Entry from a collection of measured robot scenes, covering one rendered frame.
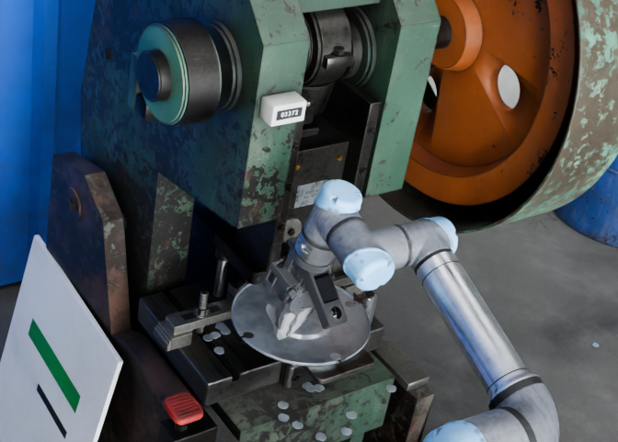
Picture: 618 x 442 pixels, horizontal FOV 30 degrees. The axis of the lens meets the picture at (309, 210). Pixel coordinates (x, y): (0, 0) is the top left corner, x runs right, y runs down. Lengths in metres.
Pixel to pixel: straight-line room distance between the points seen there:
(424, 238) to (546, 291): 2.12
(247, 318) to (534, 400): 0.74
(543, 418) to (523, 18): 0.81
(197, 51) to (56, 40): 1.31
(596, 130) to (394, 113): 0.37
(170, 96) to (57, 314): 0.92
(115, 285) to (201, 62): 0.75
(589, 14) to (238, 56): 0.61
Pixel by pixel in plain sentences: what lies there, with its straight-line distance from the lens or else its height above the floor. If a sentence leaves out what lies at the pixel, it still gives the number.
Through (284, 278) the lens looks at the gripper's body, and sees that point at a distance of 2.08.
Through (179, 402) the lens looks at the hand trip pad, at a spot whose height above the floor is 0.76.
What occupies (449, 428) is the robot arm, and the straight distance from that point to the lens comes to 1.76.
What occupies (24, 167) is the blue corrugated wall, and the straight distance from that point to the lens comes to 3.43.
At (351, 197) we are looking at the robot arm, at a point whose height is 1.22.
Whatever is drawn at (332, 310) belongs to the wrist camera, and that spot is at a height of 1.01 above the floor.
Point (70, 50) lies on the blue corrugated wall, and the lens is 3.30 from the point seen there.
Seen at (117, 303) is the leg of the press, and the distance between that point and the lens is 2.57.
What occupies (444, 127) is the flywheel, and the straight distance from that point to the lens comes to 2.46.
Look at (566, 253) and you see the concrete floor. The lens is 4.30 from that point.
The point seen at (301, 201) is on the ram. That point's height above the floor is 1.05.
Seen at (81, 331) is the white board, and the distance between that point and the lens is 2.67.
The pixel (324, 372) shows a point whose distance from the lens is 2.27.
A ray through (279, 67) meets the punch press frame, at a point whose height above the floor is 1.39.
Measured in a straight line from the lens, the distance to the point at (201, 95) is 1.96.
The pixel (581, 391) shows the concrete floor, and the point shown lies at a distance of 3.69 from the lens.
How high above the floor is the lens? 2.25
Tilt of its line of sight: 33 degrees down
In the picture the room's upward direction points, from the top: 10 degrees clockwise
